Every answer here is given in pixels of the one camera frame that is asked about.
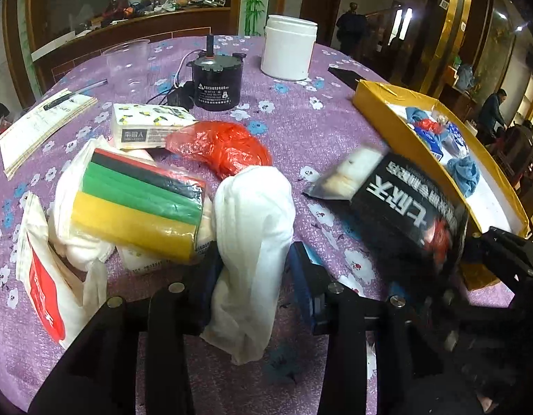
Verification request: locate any person in dark clothes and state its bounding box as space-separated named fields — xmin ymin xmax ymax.
xmin=336 ymin=2 xmax=368 ymax=56

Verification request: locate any red plastic bag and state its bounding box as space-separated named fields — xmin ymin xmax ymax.
xmin=165 ymin=121 xmax=272 ymax=179

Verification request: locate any blue knitted cloth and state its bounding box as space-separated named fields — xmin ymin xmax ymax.
xmin=446 ymin=156 xmax=480 ymax=198

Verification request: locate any wooden counter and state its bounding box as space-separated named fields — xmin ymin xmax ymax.
xmin=35 ymin=8 xmax=238 ymax=90

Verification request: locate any clear plastic cup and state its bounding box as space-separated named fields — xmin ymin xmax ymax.
xmin=102 ymin=39 xmax=149 ymax=100

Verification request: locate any white plastic jar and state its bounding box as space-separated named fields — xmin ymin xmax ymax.
xmin=261 ymin=14 xmax=317 ymax=82

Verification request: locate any black pen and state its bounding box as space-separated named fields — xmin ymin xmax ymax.
xmin=43 ymin=79 xmax=108 ymax=111

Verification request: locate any black smartphone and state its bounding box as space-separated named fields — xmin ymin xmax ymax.
xmin=327 ymin=66 xmax=364 ymax=91

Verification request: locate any blue white plastic bag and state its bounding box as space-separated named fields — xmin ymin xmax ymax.
xmin=440 ymin=121 xmax=469 ymax=158

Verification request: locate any black cylindrical motor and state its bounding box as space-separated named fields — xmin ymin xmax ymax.
xmin=166 ymin=34 xmax=247 ymax=111

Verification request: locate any white notebook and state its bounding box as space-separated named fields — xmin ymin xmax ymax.
xmin=0 ymin=88 xmax=98 ymax=181

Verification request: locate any white red shopping bag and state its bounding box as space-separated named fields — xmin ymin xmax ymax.
xmin=16 ymin=192 xmax=107 ymax=349

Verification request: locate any yellow cardboard box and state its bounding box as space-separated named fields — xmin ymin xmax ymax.
xmin=352 ymin=79 xmax=531 ymax=291

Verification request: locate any purple floral tablecloth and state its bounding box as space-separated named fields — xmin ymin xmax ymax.
xmin=0 ymin=36 xmax=386 ymax=414

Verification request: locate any white cloth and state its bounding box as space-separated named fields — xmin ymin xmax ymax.
xmin=50 ymin=138 xmax=215 ymax=274

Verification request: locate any white green patterned tissue pack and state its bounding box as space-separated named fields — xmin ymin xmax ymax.
xmin=111 ymin=103 xmax=197 ymax=150

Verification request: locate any yellow green black sponge pack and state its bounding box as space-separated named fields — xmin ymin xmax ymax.
xmin=70 ymin=148 xmax=206 ymax=265

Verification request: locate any white sock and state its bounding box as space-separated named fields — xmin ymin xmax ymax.
xmin=202 ymin=166 xmax=296 ymax=365

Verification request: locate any black printed package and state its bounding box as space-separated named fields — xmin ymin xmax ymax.
xmin=304 ymin=144 xmax=468 ymax=276

